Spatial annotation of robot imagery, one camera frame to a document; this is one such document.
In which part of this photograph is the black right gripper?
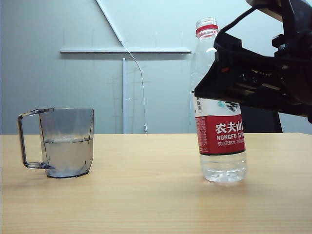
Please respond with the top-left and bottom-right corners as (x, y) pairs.
(191, 0), (312, 125)

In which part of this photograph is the clear water bottle red label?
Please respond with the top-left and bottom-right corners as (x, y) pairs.
(189, 16), (248, 184)

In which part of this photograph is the transparent grey plastic mug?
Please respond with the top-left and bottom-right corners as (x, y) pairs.
(17, 108), (95, 179)

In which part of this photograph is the black chair back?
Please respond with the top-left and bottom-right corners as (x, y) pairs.
(240, 103), (284, 134)

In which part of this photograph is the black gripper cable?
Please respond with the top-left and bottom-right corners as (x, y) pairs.
(219, 5), (259, 35)

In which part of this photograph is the thin white hanging cable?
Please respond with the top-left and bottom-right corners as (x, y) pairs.
(123, 41), (149, 134)

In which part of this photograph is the white vertical wall rail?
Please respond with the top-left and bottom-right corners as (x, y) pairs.
(121, 57), (128, 134)

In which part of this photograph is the white horizontal wall rail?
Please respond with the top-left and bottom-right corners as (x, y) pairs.
(59, 47), (193, 55)

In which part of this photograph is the white diagonal wall rail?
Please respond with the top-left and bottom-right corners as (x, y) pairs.
(95, 0), (126, 45)

